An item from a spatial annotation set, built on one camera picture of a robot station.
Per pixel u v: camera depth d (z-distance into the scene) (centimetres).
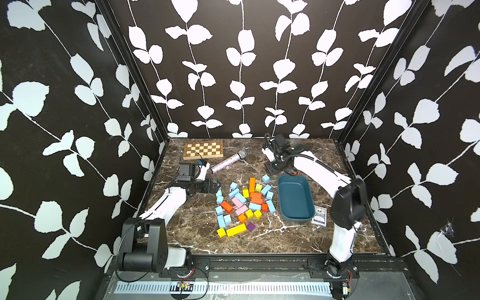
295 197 91
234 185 96
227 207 90
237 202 92
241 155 108
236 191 95
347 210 45
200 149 111
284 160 64
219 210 88
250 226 84
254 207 90
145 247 42
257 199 93
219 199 91
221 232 82
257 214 87
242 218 86
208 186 78
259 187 96
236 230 84
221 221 85
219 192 93
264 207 91
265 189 96
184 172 69
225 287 70
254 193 95
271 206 90
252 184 98
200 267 73
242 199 93
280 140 70
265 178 99
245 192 95
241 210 89
